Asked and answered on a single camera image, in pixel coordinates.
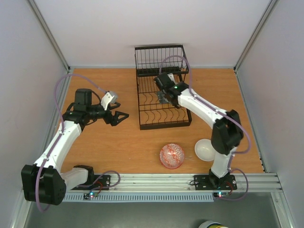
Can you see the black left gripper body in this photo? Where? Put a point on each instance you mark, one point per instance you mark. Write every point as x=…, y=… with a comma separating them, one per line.
x=108, y=118

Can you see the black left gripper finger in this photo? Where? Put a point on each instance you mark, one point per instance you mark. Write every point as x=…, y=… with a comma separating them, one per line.
x=118, y=117
x=112, y=106

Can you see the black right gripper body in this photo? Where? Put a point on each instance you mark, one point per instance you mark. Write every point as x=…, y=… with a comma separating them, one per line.
x=165, y=95

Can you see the black wire dish rack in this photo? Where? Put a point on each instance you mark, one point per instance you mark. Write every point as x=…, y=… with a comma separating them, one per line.
x=156, y=112

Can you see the red bowl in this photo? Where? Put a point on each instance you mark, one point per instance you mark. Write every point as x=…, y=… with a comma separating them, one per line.
x=171, y=156

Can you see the mint green ceramic bowl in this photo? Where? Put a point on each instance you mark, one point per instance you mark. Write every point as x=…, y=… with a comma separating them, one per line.
x=161, y=97

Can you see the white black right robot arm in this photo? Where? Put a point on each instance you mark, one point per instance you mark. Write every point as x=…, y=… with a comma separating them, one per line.
x=226, y=128

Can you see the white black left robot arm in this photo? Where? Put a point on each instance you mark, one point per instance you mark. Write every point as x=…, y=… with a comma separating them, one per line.
x=75, y=119

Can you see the white ceramic bowl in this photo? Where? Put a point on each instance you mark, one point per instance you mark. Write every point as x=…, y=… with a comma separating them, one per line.
x=204, y=150

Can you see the left small circuit board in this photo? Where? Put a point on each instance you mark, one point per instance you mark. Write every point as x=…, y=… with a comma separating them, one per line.
x=89, y=196

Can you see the small circuit board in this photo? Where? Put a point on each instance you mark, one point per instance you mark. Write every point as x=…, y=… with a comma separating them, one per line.
x=221, y=194
x=89, y=196

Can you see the right small circuit board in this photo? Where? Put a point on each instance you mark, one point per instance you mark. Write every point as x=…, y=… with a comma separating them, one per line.
x=221, y=194

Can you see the white yellow round container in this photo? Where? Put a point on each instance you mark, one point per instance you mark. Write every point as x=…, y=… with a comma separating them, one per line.
x=211, y=224

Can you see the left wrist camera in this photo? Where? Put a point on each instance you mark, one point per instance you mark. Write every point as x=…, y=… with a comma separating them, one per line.
x=110, y=97

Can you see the aluminium front frame rail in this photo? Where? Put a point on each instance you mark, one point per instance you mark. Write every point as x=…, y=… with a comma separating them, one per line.
x=166, y=181

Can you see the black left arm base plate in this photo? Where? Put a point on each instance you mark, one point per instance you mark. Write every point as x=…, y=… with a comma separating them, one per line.
x=105, y=181

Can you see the grey slotted cable duct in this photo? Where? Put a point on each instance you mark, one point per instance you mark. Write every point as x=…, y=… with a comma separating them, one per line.
x=108, y=197

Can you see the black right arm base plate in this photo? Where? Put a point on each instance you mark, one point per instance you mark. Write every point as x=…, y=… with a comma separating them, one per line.
x=210, y=182

